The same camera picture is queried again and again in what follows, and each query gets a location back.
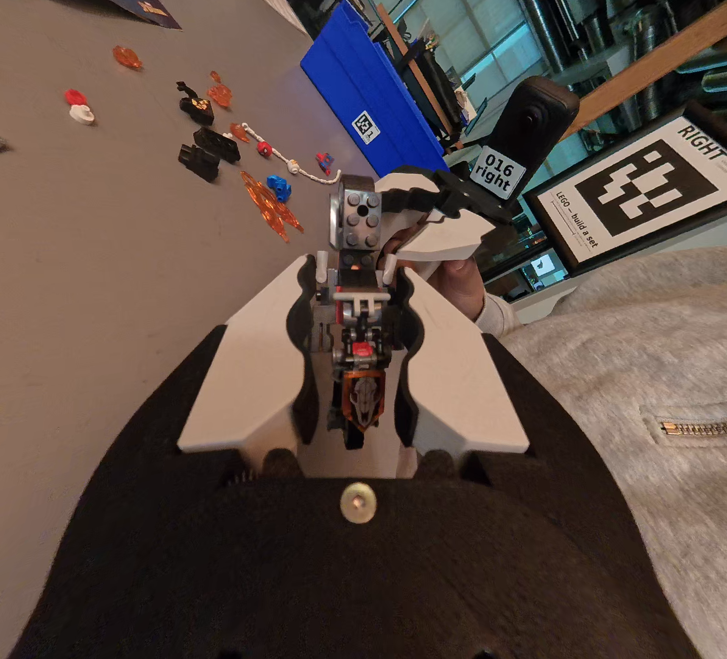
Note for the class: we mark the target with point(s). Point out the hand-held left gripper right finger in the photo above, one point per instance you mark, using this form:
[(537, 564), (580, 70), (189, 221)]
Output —
[(460, 375)]

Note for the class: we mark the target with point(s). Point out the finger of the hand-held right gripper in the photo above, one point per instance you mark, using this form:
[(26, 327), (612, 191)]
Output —
[(454, 233), (406, 183)]

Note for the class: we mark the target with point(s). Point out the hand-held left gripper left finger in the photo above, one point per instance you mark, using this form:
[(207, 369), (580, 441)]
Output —
[(244, 369)]

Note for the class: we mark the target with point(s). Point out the grey studded lego block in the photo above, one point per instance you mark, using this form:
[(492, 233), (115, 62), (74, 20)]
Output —
[(355, 216)]

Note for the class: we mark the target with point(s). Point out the black lego motorcycle model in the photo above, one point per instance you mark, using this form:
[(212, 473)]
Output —
[(363, 386)]

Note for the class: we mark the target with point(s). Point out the person's right forearm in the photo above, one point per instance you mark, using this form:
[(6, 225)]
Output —
[(497, 314)]

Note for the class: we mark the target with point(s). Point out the red blue lego minifigure part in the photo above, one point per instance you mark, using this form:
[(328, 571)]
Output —
[(325, 161)]

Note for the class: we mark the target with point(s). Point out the blue lego piece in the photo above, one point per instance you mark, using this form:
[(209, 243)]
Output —
[(279, 186)]

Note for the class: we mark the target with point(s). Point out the large orange lego flame piece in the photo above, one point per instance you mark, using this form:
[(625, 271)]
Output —
[(267, 205)]

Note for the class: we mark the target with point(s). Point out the small orange translucent lego piece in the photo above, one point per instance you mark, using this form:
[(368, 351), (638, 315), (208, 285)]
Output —
[(238, 132)]

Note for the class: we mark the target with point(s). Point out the black lego piece gold print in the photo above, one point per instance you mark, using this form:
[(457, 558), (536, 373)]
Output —
[(197, 105)]

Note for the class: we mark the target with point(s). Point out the orange translucent lego disc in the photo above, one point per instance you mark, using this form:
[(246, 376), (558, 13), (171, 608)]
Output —
[(126, 57)]

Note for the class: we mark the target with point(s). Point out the red lego piece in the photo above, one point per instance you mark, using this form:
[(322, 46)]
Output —
[(75, 97)]

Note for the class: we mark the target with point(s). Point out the person's right hand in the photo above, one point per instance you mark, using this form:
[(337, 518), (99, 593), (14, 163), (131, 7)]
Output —
[(463, 287)]

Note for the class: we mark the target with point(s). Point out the background wooden desk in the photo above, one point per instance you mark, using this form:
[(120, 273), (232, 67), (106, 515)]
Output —
[(412, 63)]

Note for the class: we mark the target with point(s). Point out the blue plastic bin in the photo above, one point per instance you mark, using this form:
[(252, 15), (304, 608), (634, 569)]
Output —
[(352, 74)]

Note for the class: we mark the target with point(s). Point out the person's grey hoodie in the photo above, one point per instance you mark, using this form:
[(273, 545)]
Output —
[(625, 386)]

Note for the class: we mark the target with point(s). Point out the framed marker sign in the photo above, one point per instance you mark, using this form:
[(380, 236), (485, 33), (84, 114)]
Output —
[(642, 188)]

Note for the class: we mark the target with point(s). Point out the wooden beam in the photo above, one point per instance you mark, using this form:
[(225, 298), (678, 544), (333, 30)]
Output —
[(653, 63)]

